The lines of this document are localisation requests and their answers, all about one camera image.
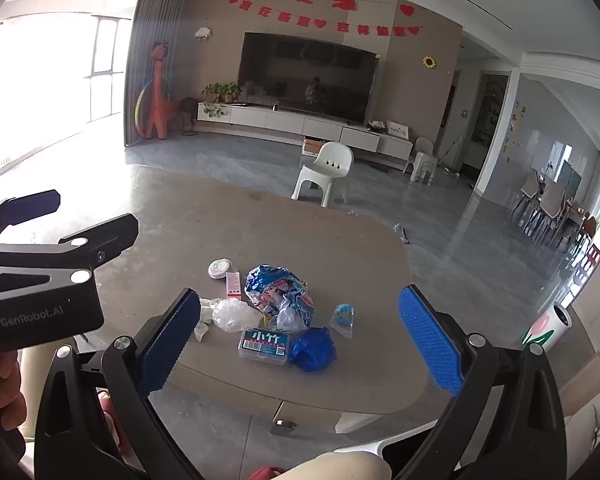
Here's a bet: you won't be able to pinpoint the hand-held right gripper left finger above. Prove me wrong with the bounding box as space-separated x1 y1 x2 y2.
34 287 206 480

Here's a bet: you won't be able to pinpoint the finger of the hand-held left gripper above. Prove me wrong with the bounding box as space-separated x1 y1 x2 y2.
0 190 61 243
0 213 140 306

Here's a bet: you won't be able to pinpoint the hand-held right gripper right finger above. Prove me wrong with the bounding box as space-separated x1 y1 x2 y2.
392 284 568 480

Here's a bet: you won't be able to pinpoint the clear packet with blue toy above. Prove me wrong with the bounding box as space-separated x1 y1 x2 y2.
328 303 356 339

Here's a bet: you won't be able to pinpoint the person's left hand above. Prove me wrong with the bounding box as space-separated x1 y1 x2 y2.
0 350 27 432

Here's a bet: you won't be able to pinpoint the white crumpled tissue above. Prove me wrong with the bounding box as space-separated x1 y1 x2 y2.
194 297 226 342

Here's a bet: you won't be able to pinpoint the white plastic bag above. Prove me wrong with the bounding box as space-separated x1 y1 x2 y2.
212 297 262 333

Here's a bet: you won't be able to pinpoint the clear plastic box blue label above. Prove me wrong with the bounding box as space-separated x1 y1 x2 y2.
238 327 291 362

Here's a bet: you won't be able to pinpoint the blue plastic bag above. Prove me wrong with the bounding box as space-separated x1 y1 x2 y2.
287 327 338 373

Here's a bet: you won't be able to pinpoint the crumpled blue snack bag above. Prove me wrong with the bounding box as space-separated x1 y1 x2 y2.
244 264 315 332

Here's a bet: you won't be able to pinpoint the white tulip print bin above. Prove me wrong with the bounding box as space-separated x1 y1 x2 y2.
521 302 572 348

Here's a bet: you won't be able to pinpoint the colourful hula hoop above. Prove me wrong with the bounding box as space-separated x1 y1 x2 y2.
134 85 153 137

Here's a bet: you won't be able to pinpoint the orange dinosaur toy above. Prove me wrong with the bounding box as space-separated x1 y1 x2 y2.
135 42 178 141

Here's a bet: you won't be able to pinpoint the small dark stand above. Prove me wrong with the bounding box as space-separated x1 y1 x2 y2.
180 97 201 138

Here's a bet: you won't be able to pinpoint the grey dining chair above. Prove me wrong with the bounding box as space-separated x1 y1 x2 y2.
535 182 573 248
511 167 543 233

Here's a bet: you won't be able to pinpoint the small white child chair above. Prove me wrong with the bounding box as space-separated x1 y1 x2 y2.
404 137 438 186

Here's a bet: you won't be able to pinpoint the white mop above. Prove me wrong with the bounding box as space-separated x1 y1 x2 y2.
440 135 463 177

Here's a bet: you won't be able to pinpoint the green potted plant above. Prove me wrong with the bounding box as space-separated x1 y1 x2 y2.
201 81 243 118

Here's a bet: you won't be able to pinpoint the beige sofa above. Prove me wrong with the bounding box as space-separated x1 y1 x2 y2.
555 355 600 480

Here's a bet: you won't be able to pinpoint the white plastic chair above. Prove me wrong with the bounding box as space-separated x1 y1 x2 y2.
291 141 355 207

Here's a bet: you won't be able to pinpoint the white television cabinet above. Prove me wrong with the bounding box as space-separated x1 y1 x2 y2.
197 102 413 161

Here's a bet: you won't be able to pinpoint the grey curtain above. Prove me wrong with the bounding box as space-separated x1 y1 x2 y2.
124 0 191 148

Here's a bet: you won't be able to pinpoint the cardboard box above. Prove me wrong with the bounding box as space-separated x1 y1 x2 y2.
301 136 331 157

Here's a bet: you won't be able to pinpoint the large black television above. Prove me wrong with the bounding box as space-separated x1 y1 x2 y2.
237 32 381 125

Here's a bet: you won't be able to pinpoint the red paper wall banner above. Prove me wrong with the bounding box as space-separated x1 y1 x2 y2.
227 0 423 38

